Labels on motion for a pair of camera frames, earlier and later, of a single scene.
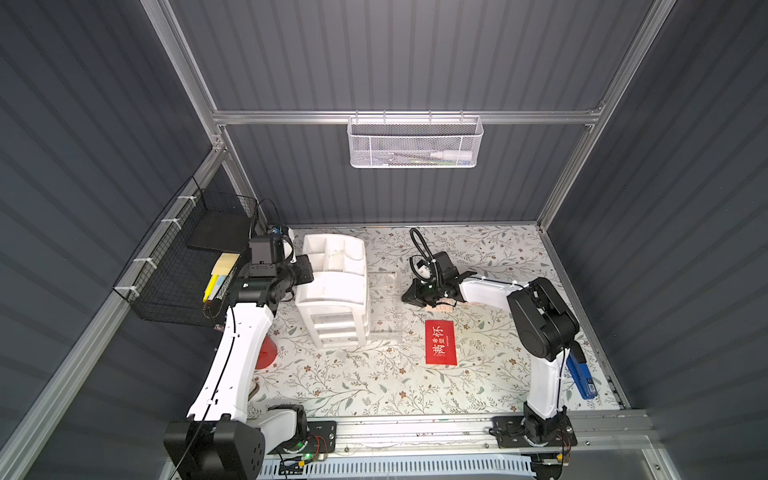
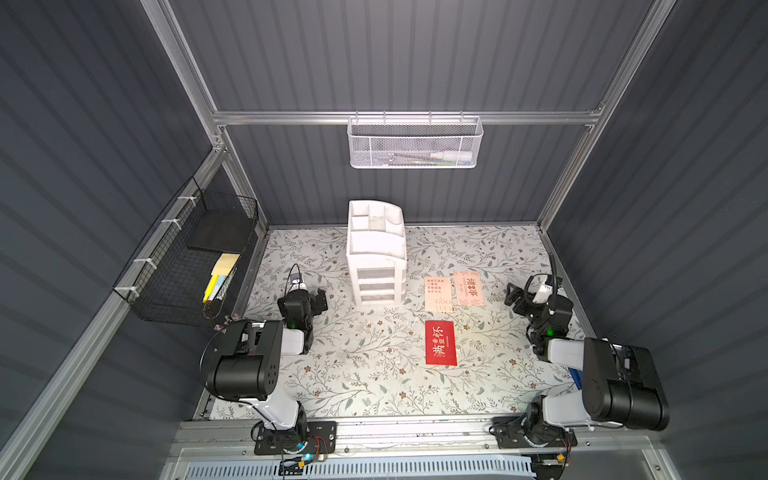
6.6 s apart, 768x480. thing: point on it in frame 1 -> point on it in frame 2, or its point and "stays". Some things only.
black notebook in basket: (221, 228) stays
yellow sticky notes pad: (225, 264) stays
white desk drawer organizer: (334, 282) -> (375, 240)
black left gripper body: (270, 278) -> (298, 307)
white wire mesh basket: (414, 142) stays
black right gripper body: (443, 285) -> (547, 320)
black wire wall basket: (188, 265) stays
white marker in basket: (453, 155) stays
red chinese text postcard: (440, 341) stays
